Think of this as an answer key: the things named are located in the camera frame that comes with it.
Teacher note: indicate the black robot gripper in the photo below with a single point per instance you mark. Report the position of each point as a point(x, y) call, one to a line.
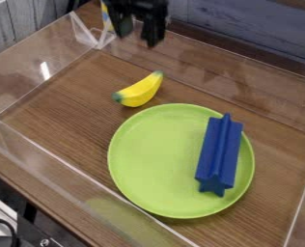
point(151, 10)

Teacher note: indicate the yellow toy banana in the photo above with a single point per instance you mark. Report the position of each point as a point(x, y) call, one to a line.
point(139, 93)

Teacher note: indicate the green round plate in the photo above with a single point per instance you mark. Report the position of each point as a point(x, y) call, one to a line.
point(152, 157)

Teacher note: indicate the blue star-shaped block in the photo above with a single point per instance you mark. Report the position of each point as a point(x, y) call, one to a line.
point(218, 159)

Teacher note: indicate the black device with knob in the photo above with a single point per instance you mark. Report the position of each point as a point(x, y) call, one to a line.
point(34, 236)

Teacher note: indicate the clear acrylic enclosure wall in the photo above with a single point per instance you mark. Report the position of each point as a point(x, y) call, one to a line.
point(59, 118)

